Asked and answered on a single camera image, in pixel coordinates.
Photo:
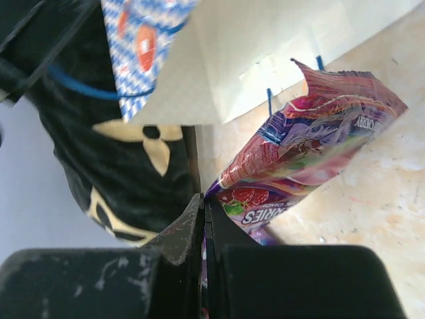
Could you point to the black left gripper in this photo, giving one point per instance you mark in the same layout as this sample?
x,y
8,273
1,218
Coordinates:
x,y
32,35

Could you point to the black floral plush blanket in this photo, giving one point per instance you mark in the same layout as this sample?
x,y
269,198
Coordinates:
x,y
133,181

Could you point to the blue checkered paper bag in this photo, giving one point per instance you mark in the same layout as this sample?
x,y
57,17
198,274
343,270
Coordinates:
x,y
209,62

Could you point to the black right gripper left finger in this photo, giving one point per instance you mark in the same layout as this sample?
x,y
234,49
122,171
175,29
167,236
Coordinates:
x,y
158,280

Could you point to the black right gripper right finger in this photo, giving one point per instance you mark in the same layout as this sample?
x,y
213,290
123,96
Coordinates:
x,y
248,280

